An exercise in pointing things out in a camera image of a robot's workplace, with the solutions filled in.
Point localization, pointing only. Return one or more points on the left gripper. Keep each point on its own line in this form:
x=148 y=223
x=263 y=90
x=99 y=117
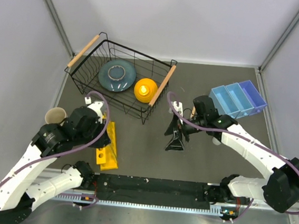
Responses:
x=104 y=140

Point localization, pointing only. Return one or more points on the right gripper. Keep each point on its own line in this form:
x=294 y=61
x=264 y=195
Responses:
x=175 y=143

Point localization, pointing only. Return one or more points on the glass test tube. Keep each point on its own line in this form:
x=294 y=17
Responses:
x=113 y=145

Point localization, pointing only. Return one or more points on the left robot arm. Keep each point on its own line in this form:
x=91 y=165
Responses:
x=84 y=128

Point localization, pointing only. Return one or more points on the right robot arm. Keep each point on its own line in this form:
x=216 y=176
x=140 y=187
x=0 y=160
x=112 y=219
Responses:
x=279 y=185

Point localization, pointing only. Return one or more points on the yellow test tube rack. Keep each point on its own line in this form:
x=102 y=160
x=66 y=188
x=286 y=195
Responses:
x=104 y=158

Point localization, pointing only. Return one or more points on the wooden test tube clamp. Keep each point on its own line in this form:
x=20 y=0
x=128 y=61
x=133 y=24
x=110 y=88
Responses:
x=193 y=112

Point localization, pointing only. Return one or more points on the white plastic funnel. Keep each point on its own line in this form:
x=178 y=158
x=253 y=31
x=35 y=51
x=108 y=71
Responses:
x=216 y=141

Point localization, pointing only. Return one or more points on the beige ceramic mug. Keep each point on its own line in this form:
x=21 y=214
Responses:
x=55 y=115

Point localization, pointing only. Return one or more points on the yellow ribbed funnel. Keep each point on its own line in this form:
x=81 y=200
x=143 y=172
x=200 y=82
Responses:
x=145 y=89

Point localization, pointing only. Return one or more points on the light blue bin left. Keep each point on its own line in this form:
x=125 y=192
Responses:
x=224 y=102

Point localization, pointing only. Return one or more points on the light blue bin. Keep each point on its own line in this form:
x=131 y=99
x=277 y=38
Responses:
x=224 y=102
x=241 y=100

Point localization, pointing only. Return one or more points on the blue ceramic plate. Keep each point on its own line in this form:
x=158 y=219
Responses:
x=117 y=75

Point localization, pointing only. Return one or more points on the light blue bin middle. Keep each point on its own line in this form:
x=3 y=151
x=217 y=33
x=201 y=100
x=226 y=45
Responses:
x=241 y=100

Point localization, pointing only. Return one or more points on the purple blue bin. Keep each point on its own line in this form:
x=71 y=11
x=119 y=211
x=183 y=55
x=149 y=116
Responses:
x=254 y=97

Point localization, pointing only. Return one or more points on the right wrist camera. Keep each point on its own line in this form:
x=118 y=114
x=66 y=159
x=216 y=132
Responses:
x=177 y=106

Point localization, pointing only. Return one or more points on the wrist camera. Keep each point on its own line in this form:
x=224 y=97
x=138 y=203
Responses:
x=96 y=106
x=177 y=106

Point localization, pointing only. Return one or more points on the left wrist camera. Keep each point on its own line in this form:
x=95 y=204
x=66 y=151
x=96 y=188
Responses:
x=96 y=106

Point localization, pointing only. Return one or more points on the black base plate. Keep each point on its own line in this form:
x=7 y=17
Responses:
x=153 y=191

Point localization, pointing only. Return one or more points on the cable duct rail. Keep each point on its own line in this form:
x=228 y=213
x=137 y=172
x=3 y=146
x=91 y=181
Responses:
x=216 y=210

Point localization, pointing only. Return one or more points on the black wire dish basket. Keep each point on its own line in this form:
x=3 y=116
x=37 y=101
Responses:
x=84 y=68

